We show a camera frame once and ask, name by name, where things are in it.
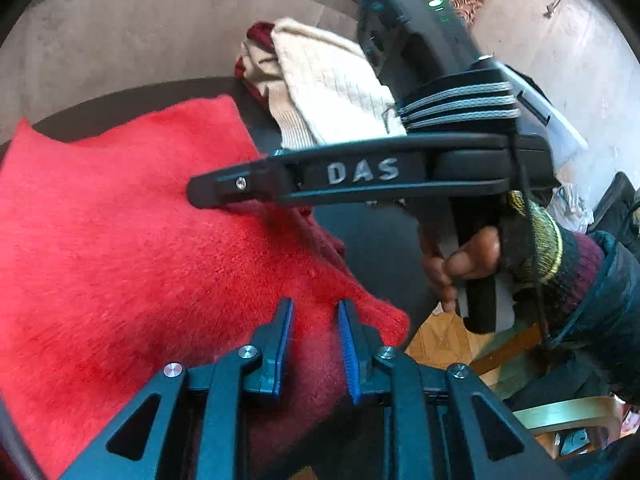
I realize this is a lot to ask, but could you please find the dark red garment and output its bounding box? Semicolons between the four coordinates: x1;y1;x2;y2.
234;22;277;107

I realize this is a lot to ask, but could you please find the black cloth over box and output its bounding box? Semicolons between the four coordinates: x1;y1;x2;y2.
587;171;639;258

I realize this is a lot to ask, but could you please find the clear plastic storage box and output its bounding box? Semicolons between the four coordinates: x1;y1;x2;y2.
496;62;588;172

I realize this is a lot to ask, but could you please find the cream knit sweater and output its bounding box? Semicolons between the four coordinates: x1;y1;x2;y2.
271;18;406;150

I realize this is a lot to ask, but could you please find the red knit sweater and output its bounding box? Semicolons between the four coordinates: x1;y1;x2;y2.
1;96;409;479

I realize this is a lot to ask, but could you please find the beige folded garment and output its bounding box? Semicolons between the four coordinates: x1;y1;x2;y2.
240;39;312;151

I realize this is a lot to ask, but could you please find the person's right hand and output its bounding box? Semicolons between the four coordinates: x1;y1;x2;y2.
418;226;500;312

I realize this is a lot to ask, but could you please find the wooden chair frame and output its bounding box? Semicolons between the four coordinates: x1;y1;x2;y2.
514;396;624;462

